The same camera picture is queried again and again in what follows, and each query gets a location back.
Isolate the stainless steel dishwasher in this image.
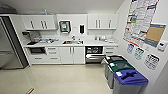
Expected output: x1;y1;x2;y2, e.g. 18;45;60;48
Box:
84;45;106;64

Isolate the chrome faucet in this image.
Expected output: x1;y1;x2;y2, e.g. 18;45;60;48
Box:
71;35;77;42

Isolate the white two-door sink cabinet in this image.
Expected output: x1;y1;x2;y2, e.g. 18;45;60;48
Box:
59;45;86;65

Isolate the black soap dispenser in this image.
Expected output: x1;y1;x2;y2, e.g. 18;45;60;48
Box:
78;24;85;35

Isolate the narrow white drawer unit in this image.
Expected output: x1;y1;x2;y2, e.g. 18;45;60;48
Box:
103;45;119;56

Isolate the steel paper towel dispenser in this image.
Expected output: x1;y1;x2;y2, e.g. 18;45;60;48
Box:
58;20;72;34

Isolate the grey bin black lid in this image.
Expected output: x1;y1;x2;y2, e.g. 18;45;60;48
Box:
103;55;128;81

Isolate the wide white drawer unit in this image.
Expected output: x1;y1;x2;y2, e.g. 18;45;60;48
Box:
25;45;62;65

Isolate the grey bin green lid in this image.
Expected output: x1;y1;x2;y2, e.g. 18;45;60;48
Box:
107;62;136;89

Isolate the black built-in microwave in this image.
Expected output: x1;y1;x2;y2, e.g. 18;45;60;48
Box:
29;47;47;55

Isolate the small teal bottle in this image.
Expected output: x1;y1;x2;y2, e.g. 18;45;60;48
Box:
43;9;49;16

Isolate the grey bin blue lid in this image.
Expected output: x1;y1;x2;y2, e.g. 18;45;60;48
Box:
112;69;149;94

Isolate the yellow wooden stick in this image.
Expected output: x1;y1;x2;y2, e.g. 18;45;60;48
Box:
25;87;35;94

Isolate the stainless steel fridge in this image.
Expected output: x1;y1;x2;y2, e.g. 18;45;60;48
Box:
0;13;30;70

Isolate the white wall cabinet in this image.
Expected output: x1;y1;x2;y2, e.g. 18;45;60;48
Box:
21;14;58;32
87;13;119;30

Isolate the green bin wall sign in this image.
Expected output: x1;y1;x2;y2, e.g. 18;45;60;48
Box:
133;47;145;62

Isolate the large white wall poster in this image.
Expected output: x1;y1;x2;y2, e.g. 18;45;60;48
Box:
123;0;160;48

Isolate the white bin wall sign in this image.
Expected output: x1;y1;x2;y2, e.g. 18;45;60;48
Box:
143;53;160;71

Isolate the white wall thermostat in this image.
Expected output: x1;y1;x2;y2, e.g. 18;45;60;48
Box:
157;40;168;52

